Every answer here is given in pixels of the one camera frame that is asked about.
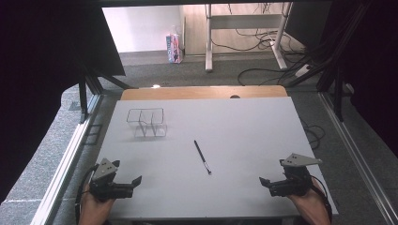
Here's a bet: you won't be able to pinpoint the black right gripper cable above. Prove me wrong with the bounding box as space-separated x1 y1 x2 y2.
310 174 333 223

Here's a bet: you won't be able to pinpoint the aluminium rail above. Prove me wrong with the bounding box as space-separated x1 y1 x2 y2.
317 91 398 225
30 93 105 225

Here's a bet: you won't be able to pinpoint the black floor cables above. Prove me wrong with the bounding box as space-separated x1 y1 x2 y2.
210 3 309 87

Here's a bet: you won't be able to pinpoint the clear plastic divided container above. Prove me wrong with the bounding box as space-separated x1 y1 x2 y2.
126 107 168 139

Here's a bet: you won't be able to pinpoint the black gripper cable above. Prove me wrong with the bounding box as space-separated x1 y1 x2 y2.
74 164 99 225
310 174 333 223

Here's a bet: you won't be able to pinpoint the colourful carton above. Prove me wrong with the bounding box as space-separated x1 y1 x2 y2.
165 25 184 65

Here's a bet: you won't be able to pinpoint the white power strip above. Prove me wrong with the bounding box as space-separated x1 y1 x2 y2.
295 63 313 79

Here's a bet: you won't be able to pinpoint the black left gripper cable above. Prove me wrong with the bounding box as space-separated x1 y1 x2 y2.
74 164 99 225

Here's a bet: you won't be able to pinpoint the black pen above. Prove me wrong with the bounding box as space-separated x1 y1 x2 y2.
193 139 213 175

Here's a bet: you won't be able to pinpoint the black cable bundle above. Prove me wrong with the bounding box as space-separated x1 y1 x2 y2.
283 0 374 89

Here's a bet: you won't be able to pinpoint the black metal stand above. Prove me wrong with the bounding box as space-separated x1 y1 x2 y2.
315 64 345 123
77 64 134 125

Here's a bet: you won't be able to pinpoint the wooden table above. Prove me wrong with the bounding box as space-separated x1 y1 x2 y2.
120 84 289 101

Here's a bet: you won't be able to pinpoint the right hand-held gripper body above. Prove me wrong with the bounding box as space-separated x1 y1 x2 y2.
268 153 323 197

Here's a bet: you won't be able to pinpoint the person's left hand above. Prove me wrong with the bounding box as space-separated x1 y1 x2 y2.
78 190 116 225

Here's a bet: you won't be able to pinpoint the black curtain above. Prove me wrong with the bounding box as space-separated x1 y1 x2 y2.
0 0 127 204
315 0 398 158

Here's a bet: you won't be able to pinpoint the white desk frame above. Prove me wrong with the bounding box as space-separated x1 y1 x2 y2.
204 3 294 73

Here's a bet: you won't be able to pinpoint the thin black looped cable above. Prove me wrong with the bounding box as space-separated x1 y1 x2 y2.
300 119 327 151

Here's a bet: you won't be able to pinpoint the person's right hand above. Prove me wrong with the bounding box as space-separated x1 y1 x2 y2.
287 179 327 211

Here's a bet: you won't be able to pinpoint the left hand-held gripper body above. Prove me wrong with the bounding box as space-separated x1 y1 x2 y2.
88 157 135 202

